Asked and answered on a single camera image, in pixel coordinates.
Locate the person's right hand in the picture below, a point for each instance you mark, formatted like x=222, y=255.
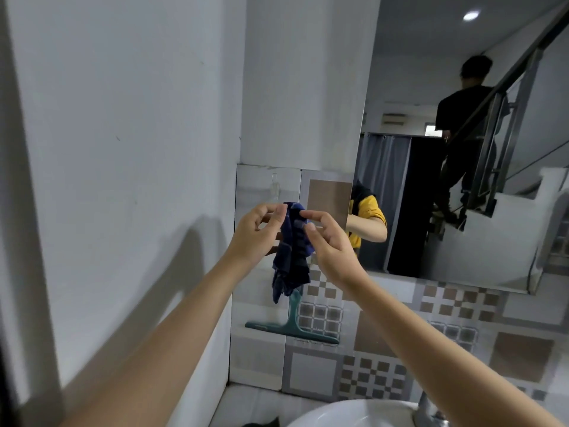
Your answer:
x=335, y=255

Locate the person's left hand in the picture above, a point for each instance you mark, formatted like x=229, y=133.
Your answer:
x=249, y=240

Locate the person's left thumb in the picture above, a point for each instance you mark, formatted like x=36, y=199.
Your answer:
x=274, y=216

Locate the person's right thumb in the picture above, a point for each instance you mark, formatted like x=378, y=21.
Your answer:
x=316, y=216

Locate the dark blue cloth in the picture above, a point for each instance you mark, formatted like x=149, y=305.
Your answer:
x=291, y=262

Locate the person's left forearm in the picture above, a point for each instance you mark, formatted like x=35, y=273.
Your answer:
x=178, y=333

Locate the person's right forearm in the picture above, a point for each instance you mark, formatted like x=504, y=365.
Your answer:
x=435, y=351

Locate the grey curtain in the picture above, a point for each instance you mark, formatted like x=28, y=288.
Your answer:
x=382, y=173

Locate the green squeegee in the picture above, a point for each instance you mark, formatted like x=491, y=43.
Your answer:
x=293, y=322

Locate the white sink basin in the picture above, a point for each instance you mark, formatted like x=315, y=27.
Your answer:
x=355, y=415

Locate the dark object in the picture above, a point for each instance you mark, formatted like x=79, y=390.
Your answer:
x=266, y=423

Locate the chrome faucet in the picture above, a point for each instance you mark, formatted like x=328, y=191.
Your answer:
x=427, y=413

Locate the metal stair railing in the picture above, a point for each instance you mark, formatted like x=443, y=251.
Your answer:
x=518, y=106

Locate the round ceiling light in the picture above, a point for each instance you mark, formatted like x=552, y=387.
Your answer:
x=471, y=15

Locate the clear wall hook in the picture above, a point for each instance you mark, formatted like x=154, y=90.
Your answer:
x=275, y=184

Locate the wall mirror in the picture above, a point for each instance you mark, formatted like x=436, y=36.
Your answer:
x=444, y=39

